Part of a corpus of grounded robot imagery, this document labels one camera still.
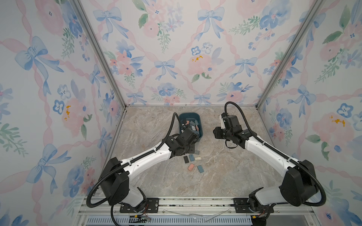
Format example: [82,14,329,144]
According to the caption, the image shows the blue eraser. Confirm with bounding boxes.
[189,154,195,162]

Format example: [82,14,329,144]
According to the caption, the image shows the teal eraser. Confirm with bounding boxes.
[197,165,204,173]

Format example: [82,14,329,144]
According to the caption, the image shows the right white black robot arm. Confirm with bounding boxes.
[213,101,327,213]

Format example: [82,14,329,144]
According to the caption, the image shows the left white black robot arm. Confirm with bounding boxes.
[86,113,199,213]

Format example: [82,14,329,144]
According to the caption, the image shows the dark teal storage box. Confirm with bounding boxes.
[179,113,203,142]

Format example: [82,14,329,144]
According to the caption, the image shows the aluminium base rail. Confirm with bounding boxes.
[73,196,320,226]

